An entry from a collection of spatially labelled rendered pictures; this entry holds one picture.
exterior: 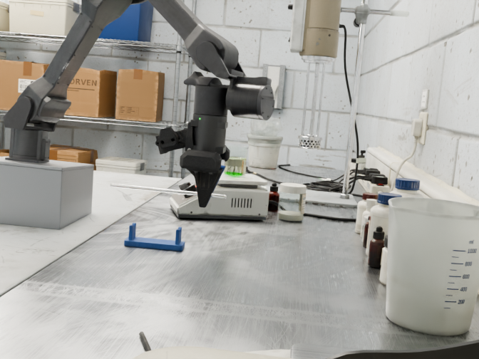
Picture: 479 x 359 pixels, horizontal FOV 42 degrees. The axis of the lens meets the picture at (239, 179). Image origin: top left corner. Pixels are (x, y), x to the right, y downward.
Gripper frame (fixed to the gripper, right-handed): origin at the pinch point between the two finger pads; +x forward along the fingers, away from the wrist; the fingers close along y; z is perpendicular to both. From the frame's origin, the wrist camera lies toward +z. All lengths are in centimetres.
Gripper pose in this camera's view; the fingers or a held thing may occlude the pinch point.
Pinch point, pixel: (204, 186)
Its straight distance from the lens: 104.4
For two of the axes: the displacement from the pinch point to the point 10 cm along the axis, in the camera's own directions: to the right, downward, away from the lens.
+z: -9.9, -1.0, 0.6
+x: -0.9, 9.9, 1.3
